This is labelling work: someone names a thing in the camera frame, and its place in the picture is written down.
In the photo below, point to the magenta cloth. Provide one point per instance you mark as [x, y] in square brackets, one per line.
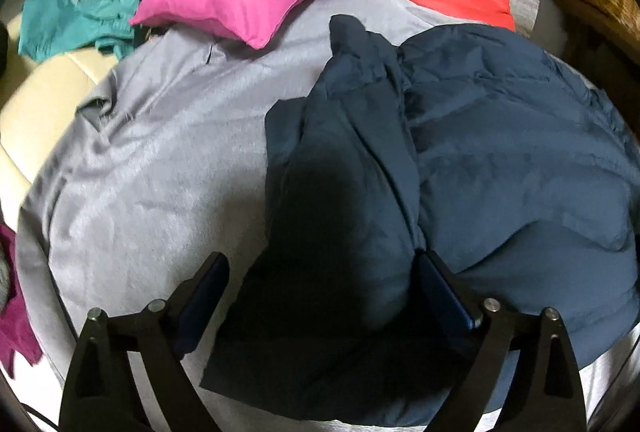
[15, 317]

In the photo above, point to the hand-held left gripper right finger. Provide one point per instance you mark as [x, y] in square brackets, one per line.
[445, 299]

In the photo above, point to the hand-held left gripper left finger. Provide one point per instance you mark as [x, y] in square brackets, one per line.
[200, 307]

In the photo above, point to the navy blue jacket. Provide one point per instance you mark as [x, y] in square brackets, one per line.
[500, 152]

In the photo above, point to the grey blanket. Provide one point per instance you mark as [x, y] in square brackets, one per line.
[165, 172]

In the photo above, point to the teal shirt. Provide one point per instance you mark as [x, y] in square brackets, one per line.
[75, 19]

